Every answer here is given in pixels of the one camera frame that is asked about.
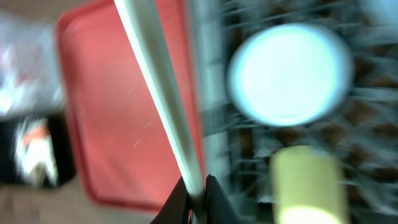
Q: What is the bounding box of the red serving tray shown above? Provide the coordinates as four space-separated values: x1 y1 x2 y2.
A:
55 0 208 213

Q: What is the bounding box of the black plastic tray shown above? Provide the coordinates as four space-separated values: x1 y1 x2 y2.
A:
1 113 76 189

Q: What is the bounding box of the light blue bowl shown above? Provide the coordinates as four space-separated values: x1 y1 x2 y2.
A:
228 23 354 127

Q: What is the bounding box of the orange carrot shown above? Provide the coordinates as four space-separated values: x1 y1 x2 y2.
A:
22 126 50 146

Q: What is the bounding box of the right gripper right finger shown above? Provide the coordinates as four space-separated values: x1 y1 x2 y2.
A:
205 174 241 224

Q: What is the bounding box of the clear plastic bin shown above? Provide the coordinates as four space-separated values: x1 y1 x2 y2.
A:
1 10 65 119

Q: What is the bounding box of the grey dishwasher rack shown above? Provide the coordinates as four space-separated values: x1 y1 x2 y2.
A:
187 0 397 223

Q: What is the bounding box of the white plastic spoon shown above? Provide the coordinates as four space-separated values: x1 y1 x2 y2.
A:
114 0 205 200

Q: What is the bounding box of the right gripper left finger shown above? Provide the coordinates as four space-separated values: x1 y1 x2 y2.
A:
150 177 190 224

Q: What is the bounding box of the yellow plastic cup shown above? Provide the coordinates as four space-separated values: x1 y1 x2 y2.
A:
270 146 351 224

